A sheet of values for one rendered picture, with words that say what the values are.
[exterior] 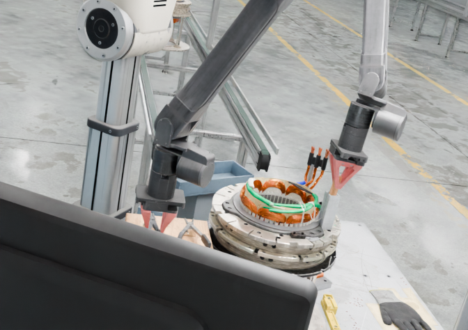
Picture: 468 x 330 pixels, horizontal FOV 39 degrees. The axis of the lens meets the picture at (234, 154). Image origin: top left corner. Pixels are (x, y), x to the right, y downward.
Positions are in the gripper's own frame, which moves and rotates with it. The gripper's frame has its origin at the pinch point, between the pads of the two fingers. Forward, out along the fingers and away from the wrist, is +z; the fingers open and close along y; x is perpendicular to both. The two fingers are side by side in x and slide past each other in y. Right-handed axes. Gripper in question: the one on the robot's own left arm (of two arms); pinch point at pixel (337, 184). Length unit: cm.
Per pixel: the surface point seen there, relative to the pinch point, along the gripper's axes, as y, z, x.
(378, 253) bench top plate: 51, 37, -40
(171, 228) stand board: -3.3, 17.3, 35.7
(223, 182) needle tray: 29.1, 15.5, 20.7
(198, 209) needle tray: 28.0, 24.4, 25.8
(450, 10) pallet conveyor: 936, -36, -443
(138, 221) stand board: -2.2, 17.7, 43.1
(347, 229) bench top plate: 67, 37, -34
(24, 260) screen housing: -99, -22, 57
